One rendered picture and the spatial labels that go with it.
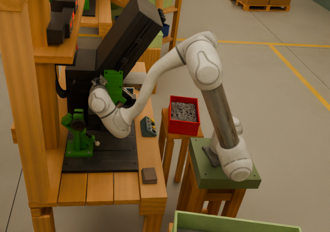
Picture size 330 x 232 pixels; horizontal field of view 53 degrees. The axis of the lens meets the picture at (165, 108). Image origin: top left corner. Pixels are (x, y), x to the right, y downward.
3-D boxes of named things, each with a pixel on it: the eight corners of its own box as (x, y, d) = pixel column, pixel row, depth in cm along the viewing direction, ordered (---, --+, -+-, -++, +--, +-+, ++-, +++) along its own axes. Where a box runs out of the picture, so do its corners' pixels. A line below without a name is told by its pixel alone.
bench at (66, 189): (137, 138, 344) (144, 64, 294) (151, 283, 225) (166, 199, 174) (68, 138, 332) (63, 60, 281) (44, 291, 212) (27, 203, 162)
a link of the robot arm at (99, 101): (85, 93, 171) (99, 113, 176) (82, 103, 156) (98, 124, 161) (102, 82, 170) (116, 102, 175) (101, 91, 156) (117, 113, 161)
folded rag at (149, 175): (157, 184, 179) (157, 180, 178) (142, 184, 178) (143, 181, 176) (154, 170, 187) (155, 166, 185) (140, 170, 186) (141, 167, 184)
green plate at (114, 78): (121, 98, 215) (123, 67, 208) (122, 102, 208) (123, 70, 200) (103, 98, 213) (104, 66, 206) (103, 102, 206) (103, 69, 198)
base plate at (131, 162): (129, 74, 275) (129, 72, 274) (138, 172, 187) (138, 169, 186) (77, 72, 268) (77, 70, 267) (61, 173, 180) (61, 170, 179)
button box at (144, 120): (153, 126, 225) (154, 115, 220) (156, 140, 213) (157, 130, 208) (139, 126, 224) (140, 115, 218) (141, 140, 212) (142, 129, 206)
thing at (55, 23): (66, 31, 168) (65, 18, 164) (63, 44, 156) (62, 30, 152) (52, 31, 167) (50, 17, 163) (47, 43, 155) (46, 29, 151)
